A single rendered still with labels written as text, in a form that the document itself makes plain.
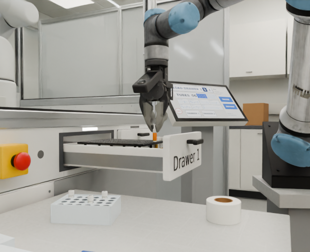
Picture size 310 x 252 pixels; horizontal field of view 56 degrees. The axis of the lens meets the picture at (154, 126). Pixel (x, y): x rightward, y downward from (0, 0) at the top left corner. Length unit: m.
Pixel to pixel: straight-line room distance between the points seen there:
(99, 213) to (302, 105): 0.49
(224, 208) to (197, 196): 1.18
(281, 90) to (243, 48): 0.80
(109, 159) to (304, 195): 0.54
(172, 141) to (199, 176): 1.07
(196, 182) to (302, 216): 0.89
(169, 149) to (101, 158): 0.21
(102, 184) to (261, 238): 0.65
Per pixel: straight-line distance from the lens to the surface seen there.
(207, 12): 0.91
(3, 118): 0.76
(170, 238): 0.54
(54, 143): 0.86
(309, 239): 1.01
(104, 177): 1.08
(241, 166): 3.77
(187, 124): 1.58
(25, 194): 0.81
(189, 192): 1.78
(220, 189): 2.53
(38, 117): 0.82
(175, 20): 0.81
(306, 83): 0.69
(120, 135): 1.12
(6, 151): 0.70
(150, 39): 0.89
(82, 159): 0.85
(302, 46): 0.65
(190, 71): 2.57
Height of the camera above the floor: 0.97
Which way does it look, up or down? 1 degrees down
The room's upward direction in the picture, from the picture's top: straight up
